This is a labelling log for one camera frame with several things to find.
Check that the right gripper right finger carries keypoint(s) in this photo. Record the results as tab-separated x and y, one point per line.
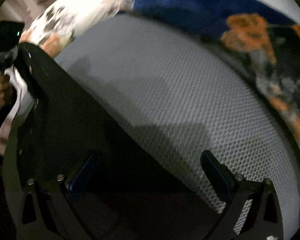
264	218

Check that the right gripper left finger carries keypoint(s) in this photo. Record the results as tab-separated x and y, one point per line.
48	187

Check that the black pants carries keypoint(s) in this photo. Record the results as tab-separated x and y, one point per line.
123	192

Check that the person's left hand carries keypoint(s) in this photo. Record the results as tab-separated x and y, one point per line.
6	90

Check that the white floral pillow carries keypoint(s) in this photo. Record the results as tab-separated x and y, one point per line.
65	20

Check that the blue floral blanket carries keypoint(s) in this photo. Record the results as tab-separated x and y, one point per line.
260	42

